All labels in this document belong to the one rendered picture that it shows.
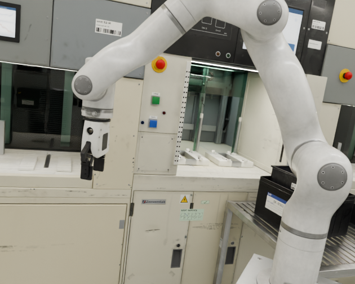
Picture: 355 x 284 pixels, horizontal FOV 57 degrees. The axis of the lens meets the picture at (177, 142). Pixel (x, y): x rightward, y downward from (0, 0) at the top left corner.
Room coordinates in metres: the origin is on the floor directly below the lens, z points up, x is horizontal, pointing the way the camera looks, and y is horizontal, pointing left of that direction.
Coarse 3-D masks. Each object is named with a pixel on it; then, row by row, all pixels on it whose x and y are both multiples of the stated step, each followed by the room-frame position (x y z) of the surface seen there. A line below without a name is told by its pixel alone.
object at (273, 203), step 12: (264, 180) 1.37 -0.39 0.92; (264, 192) 1.36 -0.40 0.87; (276, 192) 1.30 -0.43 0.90; (288, 192) 1.24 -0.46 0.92; (264, 204) 1.34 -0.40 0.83; (276, 204) 1.29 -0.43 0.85; (348, 204) 1.26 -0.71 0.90; (264, 216) 1.33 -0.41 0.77; (276, 216) 1.27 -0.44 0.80; (336, 216) 1.24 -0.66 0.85; (348, 216) 1.27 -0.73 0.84; (336, 228) 1.25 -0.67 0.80
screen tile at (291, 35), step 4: (292, 16) 1.60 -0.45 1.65; (288, 20) 1.59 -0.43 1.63; (292, 20) 1.60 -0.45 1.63; (288, 24) 1.60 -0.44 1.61; (292, 24) 1.60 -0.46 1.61; (296, 24) 1.61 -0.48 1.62; (292, 28) 1.60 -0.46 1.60; (296, 28) 1.61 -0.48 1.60; (284, 32) 1.59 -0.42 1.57; (288, 32) 1.60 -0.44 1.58; (292, 32) 1.61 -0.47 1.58; (296, 32) 1.61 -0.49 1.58; (284, 36) 1.59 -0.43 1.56; (288, 36) 1.60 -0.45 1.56; (292, 36) 1.61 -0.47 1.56; (292, 40) 1.61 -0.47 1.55
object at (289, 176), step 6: (276, 168) 1.37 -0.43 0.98; (282, 168) 1.41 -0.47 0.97; (288, 168) 1.42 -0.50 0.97; (276, 174) 1.36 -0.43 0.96; (282, 174) 1.33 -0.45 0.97; (288, 174) 1.30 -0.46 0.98; (270, 180) 1.38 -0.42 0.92; (276, 180) 1.35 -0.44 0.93; (282, 180) 1.33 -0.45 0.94; (288, 180) 1.30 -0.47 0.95; (294, 180) 1.27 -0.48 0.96; (282, 186) 1.32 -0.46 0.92; (288, 186) 1.29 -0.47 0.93; (294, 186) 1.27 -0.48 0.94
